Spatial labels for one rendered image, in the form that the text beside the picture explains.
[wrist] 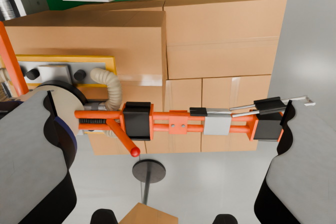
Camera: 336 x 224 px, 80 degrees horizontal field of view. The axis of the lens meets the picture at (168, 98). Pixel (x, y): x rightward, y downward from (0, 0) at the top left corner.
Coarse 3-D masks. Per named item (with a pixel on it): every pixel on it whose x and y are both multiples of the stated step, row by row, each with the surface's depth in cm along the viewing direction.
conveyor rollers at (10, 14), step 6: (0, 0) 100; (6, 0) 101; (0, 6) 101; (6, 6) 102; (6, 12) 102; (12, 12) 104; (6, 18) 104; (6, 84) 123; (6, 96) 130; (12, 96) 128
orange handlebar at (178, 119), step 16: (0, 32) 44; (0, 48) 45; (16, 64) 48; (16, 80) 49; (80, 112) 54; (96, 112) 54; (112, 112) 54; (160, 112) 54; (176, 112) 54; (80, 128) 56; (96, 128) 56; (160, 128) 56; (176, 128) 55; (192, 128) 56; (240, 128) 56
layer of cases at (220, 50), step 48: (192, 0) 115; (240, 0) 99; (192, 48) 110; (240, 48) 109; (192, 96) 125; (240, 96) 124; (96, 144) 147; (144, 144) 146; (192, 144) 145; (240, 144) 144
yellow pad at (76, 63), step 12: (0, 60) 60; (24, 60) 59; (36, 60) 59; (48, 60) 59; (60, 60) 59; (72, 60) 59; (84, 60) 59; (96, 60) 59; (108, 60) 59; (24, 72) 61; (36, 72) 60; (72, 72) 61; (84, 72) 60; (12, 84) 64; (36, 84) 63; (72, 84) 63; (84, 84) 63; (96, 84) 63
